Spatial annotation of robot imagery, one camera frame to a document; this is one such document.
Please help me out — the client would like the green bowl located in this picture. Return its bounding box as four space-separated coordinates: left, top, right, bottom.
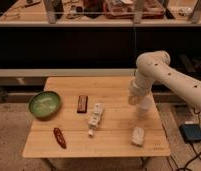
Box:
28 91 61 120

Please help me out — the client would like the brown rectangular box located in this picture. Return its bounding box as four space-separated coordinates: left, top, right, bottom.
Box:
77 95 88 113

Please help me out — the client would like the wooden table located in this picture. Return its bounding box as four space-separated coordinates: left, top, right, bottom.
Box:
23 76 170 158

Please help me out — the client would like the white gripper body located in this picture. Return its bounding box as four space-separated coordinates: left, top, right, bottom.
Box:
128 80 149 105

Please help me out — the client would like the red chili pepper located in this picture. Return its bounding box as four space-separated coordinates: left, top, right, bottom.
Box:
54 128 66 148

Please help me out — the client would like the white lotion bottle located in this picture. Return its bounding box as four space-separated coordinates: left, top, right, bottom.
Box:
88 103 104 137

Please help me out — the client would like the white paper cup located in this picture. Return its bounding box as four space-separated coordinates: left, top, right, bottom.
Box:
137 97 153 117

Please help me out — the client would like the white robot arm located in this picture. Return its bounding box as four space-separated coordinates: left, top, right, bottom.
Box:
129 51 201 112

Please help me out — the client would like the background workbench shelf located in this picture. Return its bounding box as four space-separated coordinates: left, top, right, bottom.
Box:
0 0 201 28

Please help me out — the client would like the black foot pedal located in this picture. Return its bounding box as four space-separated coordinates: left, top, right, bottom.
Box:
179 124 201 143

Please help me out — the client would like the black cable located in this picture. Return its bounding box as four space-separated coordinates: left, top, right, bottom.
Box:
167 106 201 171

